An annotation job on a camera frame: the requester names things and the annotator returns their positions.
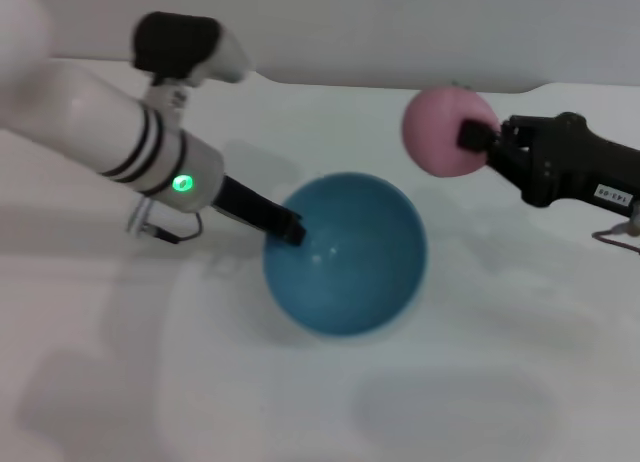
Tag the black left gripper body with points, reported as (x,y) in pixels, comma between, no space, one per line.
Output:
(245,202)

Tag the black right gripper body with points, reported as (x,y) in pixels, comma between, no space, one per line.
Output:
(560,157)

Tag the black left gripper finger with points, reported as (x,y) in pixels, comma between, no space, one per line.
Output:
(290,231)

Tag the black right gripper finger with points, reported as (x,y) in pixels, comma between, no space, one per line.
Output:
(477,136)

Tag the pink toy peach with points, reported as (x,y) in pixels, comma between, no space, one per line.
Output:
(432,127)

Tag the blue bowl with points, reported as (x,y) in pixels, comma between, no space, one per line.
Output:
(350,267)

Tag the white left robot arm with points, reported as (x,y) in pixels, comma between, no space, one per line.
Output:
(100,127)

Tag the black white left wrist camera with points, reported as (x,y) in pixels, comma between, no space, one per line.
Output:
(175,42)

